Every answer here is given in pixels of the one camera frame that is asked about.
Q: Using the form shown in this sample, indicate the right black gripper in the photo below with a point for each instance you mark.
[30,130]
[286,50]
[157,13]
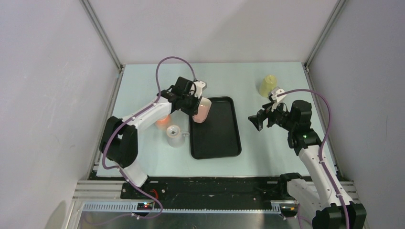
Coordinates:
[258,119]

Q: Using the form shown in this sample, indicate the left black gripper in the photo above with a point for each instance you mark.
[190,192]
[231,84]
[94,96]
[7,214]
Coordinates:
[193,110]

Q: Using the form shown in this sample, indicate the pink mug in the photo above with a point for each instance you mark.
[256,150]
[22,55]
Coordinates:
[203,110]

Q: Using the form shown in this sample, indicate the yellow mug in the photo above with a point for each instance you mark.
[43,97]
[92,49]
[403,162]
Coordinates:
[267,85]

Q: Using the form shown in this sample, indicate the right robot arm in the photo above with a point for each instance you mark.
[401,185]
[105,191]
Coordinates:
[329,205]

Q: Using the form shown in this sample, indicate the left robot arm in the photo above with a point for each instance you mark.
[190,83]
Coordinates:
[119,143]

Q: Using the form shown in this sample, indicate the clear glass mug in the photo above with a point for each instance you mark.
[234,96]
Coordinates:
[175,136]

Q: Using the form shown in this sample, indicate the orange translucent cup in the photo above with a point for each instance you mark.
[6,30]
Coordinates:
[163,123]

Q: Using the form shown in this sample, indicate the black rectangular tray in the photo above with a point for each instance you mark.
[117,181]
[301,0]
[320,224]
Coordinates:
[218,136]

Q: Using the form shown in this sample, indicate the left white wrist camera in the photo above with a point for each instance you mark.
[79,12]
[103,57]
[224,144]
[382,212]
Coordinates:
[198,87]

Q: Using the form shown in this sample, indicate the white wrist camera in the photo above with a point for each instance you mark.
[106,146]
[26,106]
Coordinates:
[276,97]
[198,87]

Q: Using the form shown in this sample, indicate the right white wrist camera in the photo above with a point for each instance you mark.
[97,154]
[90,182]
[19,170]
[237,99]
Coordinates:
[276,97]

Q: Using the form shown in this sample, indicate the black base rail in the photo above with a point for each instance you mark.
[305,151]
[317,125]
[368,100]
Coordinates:
[211,193]

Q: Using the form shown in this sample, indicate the aluminium frame rail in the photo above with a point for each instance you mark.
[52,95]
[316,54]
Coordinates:
[104,195]

